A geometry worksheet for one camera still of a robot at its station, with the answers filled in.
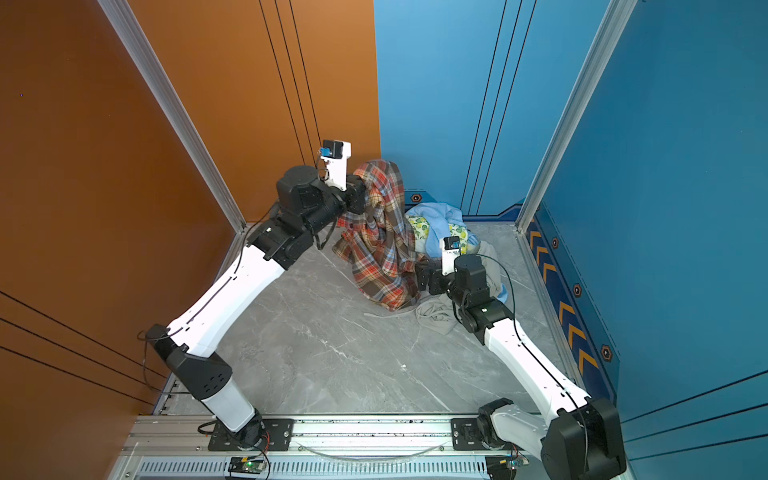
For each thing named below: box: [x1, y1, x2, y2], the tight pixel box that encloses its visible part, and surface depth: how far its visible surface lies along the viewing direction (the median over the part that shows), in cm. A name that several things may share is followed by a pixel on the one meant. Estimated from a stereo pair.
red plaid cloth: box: [332, 158, 423, 312], surface depth 77 cm
